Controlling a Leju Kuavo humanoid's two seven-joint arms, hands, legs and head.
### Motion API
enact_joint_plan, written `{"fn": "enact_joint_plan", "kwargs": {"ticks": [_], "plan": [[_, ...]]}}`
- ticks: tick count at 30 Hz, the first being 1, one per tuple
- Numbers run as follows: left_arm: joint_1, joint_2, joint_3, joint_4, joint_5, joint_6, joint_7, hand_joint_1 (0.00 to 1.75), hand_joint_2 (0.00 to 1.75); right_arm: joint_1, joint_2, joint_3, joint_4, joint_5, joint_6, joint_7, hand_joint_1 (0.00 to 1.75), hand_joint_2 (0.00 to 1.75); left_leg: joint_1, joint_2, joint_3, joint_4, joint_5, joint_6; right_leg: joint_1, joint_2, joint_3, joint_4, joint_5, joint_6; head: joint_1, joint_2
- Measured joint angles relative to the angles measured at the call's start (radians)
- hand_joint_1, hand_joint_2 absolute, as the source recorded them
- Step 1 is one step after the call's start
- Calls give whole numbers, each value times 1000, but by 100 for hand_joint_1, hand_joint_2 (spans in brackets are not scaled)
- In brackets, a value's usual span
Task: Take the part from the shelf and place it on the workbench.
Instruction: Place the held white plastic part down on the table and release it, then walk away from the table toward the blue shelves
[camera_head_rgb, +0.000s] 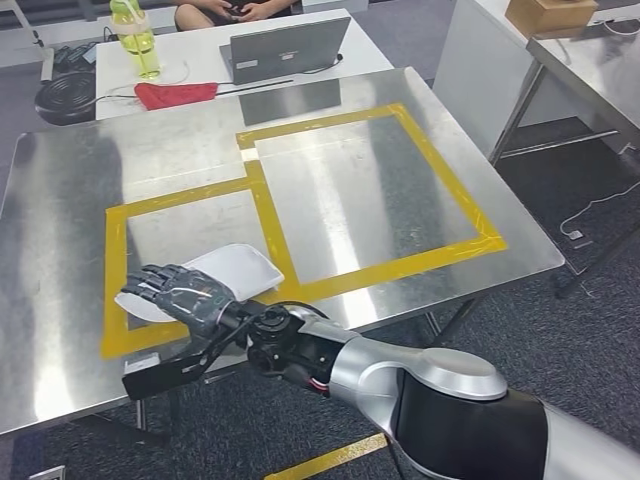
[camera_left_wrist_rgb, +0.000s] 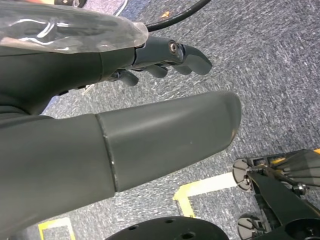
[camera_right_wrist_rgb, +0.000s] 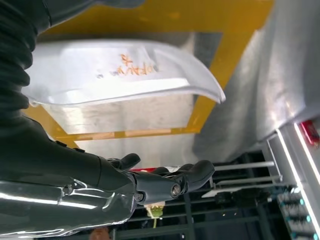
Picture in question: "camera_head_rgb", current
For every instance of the metal floor socket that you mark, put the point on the metal floor socket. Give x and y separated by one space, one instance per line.
47 474

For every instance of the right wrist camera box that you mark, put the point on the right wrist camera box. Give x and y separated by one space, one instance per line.
160 378

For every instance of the green cup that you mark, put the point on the green cup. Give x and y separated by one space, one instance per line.
137 40

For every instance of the red cloth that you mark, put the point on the red cloth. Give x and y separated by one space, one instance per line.
172 96

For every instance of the person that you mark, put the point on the person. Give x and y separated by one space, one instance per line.
200 13

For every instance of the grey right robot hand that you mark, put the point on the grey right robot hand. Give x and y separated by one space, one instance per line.
195 301

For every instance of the white desk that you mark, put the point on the white desk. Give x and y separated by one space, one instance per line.
200 56

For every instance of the white plastic part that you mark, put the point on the white plastic part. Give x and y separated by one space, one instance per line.
240 268

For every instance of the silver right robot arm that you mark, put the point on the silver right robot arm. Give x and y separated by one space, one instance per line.
380 378

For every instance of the ribbed black stanchion base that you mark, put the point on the ribbed black stanchion base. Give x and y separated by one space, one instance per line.
65 98

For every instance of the grey metal table frame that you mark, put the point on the grey metal table frame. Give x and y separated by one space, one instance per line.
590 73

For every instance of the cardboard box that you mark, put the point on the cardboard box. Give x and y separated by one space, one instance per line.
550 16

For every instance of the black bag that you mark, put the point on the black bag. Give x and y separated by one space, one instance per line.
75 58

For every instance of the steel workbench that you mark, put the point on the steel workbench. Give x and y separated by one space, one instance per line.
350 199

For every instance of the grey laptop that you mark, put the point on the grey laptop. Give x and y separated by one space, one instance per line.
290 50

